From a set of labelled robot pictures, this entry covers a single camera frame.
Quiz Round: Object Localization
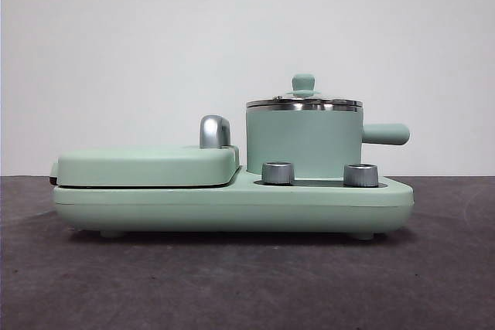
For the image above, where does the glass lid green knob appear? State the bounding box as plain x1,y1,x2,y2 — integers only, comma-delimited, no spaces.
246,73,364,111

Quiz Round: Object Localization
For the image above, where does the green pot with handle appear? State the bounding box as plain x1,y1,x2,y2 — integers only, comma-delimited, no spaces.
245,105,411,179

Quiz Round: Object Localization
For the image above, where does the green griddle cover silver handle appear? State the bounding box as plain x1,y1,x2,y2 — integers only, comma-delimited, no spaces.
49,114,241,189

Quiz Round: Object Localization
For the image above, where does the silver control knob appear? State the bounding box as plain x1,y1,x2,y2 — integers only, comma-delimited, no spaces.
261,161,296,185
343,163,378,188

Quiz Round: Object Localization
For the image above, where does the green breakfast machine base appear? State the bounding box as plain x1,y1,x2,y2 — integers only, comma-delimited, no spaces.
53,165,415,240

